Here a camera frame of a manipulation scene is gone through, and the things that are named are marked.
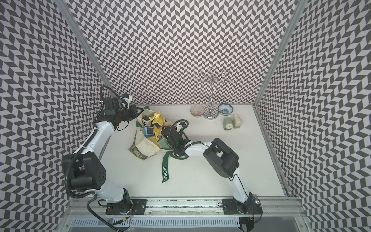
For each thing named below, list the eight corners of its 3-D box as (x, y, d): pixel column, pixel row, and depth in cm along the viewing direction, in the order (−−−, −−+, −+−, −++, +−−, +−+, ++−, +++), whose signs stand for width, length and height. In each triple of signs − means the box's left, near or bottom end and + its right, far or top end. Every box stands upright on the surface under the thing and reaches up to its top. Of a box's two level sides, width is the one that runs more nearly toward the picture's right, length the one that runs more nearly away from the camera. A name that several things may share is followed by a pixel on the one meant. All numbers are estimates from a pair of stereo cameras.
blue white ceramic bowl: (218, 115, 113) (219, 112, 110) (217, 107, 119) (218, 103, 115) (232, 115, 113) (233, 112, 110) (230, 107, 119) (231, 103, 115)
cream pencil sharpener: (231, 129, 104) (234, 123, 99) (230, 121, 110) (232, 115, 104) (239, 129, 104) (242, 124, 99) (237, 121, 110) (239, 115, 104)
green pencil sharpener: (224, 132, 104) (225, 126, 98) (222, 123, 109) (224, 117, 103) (231, 132, 104) (233, 126, 98) (229, 123, 109) (231, 117, 103)
